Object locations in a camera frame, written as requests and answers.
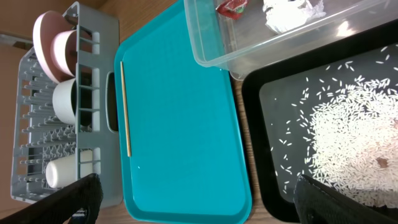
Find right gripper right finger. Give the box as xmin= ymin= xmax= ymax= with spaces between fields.
xmin=294 ymin=175 xmax=397 ymax=224

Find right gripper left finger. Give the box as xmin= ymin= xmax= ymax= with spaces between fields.
xmin=1 ymin=173 xmax=103 ymax=224

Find dark food scrap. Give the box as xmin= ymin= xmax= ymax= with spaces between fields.
xmin=376 ymin=157 xmax=389 ymax=169

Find rice grains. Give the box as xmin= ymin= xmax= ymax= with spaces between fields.
xmin=269 ymin=45 xmax=398 ymax=208

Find wooden chopstick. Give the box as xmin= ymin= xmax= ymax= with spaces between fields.
xmin=120 ymin=61 xmax=132 ymax=157

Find grey round bowl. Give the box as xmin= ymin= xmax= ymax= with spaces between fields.
xmin=52 ymin=78 xmax=76 ymax=125

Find small pink bowl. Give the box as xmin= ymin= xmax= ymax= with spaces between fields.
xmin=51 ymin=30 xmax=77 ymax=77

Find large white plate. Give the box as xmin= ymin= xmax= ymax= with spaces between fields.
xmin=33 ymin=11 xmax=73 ymax=83

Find white tissue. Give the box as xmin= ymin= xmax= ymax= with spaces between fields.
xmin=262 ymin=0 xmax=326 ymax=34

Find red snack wrapper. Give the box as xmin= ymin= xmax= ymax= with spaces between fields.
xmin=216 ymin=0 xmax=249 ymax=20

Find grey plastic dish rack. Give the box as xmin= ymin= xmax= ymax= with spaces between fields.
xmin=10 ymin=2 xmax=123 ymax=207

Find black plastic tray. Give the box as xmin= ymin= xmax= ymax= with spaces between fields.
xmin=242 ymin=21 xmax=397 ymax=223

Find teal serving tray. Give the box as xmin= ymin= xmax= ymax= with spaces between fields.
xmin=114 ymin=1 xmax=252 ymax=223

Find clear plastic bin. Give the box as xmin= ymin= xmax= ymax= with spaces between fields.
xmin=183 ymin=0 xmax=397 ymax=80

